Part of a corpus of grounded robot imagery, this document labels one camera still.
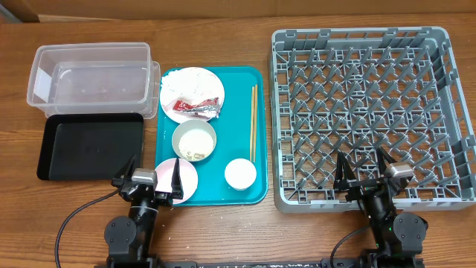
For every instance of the wooden chopstick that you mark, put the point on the wooden chopstick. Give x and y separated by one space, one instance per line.
252 124
255 123

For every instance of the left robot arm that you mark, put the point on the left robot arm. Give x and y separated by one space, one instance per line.
129 237

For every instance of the grey bowl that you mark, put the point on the grey bowl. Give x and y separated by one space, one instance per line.
182 128

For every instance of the black food waste tray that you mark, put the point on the black food waste tray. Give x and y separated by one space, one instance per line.
89 146

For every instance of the small pink plate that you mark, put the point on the small pink plate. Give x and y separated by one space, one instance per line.
188 175

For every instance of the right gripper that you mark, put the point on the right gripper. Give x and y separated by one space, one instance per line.
343 178

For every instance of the clear plastic waste bin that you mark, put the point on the clear plastic waste bin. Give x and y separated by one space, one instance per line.
89 78

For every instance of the white napkin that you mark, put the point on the white napkin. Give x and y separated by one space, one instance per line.
186 81

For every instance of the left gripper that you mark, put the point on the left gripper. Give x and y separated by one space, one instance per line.
166 199

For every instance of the teal serving tray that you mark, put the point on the teal serving tray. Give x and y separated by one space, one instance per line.
232 129

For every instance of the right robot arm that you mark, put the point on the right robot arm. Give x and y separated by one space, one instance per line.
398 236

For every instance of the red snack wrapper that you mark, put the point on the red snack wrapper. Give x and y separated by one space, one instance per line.
209 108

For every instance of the small white cup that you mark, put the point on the small white cup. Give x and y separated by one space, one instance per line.
240 174

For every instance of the pile of rice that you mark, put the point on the pile of rice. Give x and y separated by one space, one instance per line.
195 145

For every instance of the grey dishwasher rack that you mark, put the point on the grey dishwasher rack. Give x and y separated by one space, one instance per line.
351 90

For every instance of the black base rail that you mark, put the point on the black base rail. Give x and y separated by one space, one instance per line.
324 263

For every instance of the large white plate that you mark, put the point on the large white plate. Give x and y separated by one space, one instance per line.
213 89

